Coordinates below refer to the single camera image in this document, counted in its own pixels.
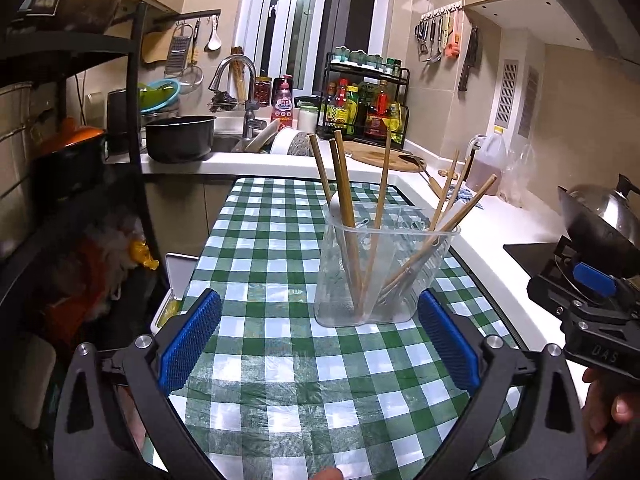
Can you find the white plate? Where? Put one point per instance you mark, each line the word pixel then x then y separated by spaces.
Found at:
pixel 262 137

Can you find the dark sink scrubber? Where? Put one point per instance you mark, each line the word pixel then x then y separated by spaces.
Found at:
pixel 223 100

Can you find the steel wok lid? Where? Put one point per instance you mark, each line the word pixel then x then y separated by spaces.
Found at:
pixel 605 210

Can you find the green checkered tablecloth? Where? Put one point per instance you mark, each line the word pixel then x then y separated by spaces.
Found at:
pixel 300 360

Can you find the round wooden cutting board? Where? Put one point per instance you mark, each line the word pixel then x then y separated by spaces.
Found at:
pixel 370 157

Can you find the hanging wooden board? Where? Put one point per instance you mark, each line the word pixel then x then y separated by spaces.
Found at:
pixel 150 50

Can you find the white wall vent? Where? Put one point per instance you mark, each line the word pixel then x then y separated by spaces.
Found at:
pixel 506 92
pixel 528 102

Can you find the orange hanging tool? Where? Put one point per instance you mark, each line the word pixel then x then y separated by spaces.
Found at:
pixel 453 50

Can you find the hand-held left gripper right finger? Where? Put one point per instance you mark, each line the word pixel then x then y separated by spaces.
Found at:
pixel 447 340

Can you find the white hook rail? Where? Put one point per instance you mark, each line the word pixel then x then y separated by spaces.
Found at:
pixel 440 10

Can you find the blue plastic basin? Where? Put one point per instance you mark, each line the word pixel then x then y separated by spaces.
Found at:
pixel 172 97

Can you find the clear plastic utensil holder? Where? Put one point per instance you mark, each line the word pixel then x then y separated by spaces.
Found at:
pixel 400 300

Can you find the orange-lidded black pot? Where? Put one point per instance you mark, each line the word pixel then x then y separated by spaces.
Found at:
pixel 75 137

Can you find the pink dish soap bottle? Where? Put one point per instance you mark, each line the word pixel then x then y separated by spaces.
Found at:
pixel 282 105

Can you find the white jar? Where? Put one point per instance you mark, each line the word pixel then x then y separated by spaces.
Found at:
pixel 307 120

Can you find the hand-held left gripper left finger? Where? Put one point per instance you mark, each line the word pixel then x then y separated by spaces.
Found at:
pixel 192 340

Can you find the row of green-lid spice jars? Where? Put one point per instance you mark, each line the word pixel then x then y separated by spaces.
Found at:
pixel 357 56

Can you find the white hanging ladle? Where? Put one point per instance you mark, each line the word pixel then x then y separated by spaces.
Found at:
pixel 214 42

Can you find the person's left hand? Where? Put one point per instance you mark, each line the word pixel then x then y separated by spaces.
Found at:
pixel 327 475

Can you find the clear plastic bag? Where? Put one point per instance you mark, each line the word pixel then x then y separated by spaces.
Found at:
pixel 520 180

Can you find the cooking oil jug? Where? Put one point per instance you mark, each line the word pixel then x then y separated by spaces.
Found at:
pixel 487 170

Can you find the brown bowl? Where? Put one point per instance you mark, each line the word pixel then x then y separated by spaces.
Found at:
pixel 90 0

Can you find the black cooking pot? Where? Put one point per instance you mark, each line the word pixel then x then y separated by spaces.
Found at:
pixel 177 140

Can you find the white perforated colander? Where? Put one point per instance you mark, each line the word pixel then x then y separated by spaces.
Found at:
pixel 295 142

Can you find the chrome kitchen faucet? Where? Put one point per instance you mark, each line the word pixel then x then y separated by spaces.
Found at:
pixel 251 85

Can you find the range hood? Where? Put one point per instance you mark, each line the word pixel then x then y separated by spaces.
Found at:
pixel 575 10

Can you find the person's right hand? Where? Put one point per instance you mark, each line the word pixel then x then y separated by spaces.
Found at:
pixel 595 410

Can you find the dark grey canister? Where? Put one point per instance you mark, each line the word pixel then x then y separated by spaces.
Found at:
pixel 117 120

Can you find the metal mesh sieve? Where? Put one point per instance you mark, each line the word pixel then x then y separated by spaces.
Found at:
pixel 192 80

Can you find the red chili jar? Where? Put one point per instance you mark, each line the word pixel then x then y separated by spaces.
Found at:
pixel 262 92

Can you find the green plastic basin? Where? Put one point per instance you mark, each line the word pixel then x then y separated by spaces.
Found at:
pixel 150 95

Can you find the window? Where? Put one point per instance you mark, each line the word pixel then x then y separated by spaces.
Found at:
pixel 320 20

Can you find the metal grater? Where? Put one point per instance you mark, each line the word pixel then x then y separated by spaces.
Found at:
pixel 177 52

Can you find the hanging metal utensils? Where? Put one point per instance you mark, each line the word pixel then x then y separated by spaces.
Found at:
pixel 425 35

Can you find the black metal shelf rack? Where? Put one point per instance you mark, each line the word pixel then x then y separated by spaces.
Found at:
pixel 65 42

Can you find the wall socket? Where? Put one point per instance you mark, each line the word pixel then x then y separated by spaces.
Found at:
pixel 95 102

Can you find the red plastic bag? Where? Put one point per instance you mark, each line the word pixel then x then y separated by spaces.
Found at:
pixel 85 285

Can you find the bundle of thin sticks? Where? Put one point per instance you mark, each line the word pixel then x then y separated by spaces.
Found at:
pixel 240 80

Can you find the hanging cleaver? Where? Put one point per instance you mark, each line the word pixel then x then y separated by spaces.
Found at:
pixel 470 60

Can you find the black wall rail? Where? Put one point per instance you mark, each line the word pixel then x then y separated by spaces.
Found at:
pixel 200 14

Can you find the row of condiment bottles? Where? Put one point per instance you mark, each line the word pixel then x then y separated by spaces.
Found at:
pixel 380 110

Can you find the blue rag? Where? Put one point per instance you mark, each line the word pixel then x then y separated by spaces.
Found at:
pixel 465 197

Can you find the white lidded bin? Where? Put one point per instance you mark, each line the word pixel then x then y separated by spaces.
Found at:
pixel 175 270

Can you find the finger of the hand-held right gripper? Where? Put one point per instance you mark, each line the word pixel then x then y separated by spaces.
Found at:
pixel 550 290
pixel 595 274

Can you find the black wok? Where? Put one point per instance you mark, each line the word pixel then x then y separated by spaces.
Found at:
pixel 585 230

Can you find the yellow crumpled wrapper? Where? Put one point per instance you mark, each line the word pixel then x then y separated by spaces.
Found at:
pixel 142 255

